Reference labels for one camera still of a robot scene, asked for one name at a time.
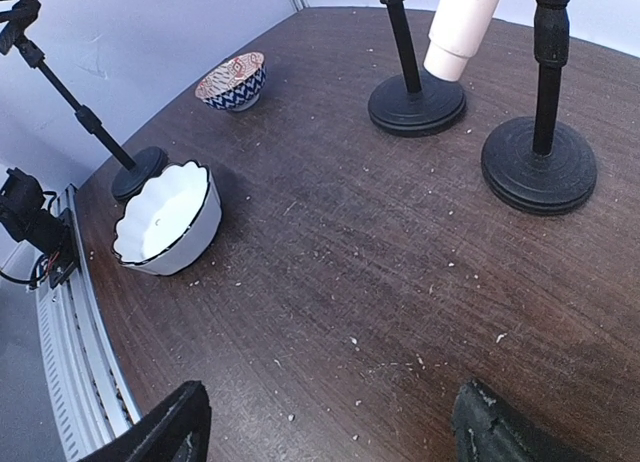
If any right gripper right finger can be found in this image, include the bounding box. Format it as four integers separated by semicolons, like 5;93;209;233
452;379;590;462

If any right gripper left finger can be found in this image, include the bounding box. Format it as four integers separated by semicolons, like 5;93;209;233
84;380;212;462

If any tall black mic stand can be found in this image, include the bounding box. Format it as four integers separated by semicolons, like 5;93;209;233
1;0;169;202
481;0;597;216

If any short black mic stand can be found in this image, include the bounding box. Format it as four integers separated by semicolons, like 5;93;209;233
367;0;466;138

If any beige microphone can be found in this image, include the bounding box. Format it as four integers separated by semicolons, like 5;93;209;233
424;0;500;82

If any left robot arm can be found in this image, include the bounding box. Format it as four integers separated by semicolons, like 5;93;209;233
1;168;70;256

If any left circuit board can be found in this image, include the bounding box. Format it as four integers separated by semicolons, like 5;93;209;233
28;250;79;290

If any white scalloped dish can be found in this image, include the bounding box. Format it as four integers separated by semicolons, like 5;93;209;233
112;160;222;276

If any red patterned bowl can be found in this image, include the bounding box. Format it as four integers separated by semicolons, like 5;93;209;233
194;51;266;112

